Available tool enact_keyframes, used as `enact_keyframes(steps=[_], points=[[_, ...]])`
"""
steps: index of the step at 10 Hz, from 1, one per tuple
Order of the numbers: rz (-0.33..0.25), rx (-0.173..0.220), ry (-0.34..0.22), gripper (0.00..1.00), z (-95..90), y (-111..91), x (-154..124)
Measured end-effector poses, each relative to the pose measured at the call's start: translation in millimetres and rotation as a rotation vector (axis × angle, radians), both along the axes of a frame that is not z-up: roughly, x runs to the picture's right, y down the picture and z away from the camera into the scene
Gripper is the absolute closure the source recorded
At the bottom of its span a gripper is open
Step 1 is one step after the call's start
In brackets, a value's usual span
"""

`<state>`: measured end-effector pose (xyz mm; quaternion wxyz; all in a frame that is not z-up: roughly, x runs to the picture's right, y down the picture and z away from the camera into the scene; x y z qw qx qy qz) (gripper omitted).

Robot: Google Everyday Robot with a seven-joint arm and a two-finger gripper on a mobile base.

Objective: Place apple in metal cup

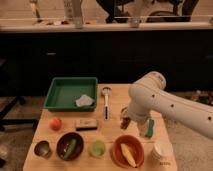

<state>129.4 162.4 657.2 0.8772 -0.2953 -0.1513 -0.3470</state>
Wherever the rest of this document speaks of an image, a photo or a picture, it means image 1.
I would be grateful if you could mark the white paper cup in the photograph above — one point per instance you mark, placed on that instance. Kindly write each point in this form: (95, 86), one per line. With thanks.
(162, 152)

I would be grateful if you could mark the orange bowl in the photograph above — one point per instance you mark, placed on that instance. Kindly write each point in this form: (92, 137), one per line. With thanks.
(135, 147)

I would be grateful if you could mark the brown dried fruit bunch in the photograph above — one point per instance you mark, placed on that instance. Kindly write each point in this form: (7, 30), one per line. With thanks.
(125, 119)

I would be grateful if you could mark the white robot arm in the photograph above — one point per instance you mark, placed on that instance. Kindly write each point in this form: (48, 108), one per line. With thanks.
(148, 93)

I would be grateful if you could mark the green plastic tray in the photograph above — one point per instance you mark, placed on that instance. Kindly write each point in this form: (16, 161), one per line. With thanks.
(64, 91)

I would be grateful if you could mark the green pepper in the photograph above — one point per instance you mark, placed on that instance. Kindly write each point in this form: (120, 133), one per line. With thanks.
(69, 149)

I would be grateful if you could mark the red orange apple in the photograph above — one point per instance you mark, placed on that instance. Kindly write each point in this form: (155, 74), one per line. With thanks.
(55, 124)

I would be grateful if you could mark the light green plastic cup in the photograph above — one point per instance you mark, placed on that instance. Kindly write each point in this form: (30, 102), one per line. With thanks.
(97, 149)

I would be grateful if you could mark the green sponge cloth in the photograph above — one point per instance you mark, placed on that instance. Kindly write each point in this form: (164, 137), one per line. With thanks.
(150, 126)

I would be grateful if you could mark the brown rectangular block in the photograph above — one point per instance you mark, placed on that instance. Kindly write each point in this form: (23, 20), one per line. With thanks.
(86, 124)

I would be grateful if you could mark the yellow corn cob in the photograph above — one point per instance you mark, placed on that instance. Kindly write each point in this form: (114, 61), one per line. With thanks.
(128, 156)

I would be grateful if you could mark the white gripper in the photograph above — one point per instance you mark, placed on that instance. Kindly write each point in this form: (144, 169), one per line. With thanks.
(142, 127)

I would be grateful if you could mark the small metal cup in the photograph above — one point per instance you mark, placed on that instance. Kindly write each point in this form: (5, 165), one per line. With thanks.
(42, 149)

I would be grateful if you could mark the black handled spoon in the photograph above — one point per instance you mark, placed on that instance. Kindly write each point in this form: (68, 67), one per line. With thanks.
(105, 93)

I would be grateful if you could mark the dark brown bowl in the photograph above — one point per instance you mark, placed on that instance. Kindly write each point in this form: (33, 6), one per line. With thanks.
(64, 142)

